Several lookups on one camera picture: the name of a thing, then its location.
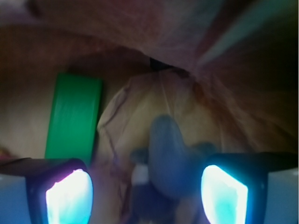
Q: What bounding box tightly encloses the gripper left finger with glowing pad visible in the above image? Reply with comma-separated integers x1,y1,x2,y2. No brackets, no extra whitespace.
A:
0,158,93,224

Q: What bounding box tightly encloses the brown paper bag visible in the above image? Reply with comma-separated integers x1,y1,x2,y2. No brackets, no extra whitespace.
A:
0,0,299,224

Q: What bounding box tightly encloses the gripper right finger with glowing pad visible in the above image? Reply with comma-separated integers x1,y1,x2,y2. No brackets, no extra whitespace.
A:
201,152,299,224

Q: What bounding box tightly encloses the green rectangular block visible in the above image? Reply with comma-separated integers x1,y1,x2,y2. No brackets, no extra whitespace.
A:
45,73,103,165

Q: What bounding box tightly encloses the gray plush animal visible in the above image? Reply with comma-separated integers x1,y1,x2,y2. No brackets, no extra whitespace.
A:
126,115,217,224

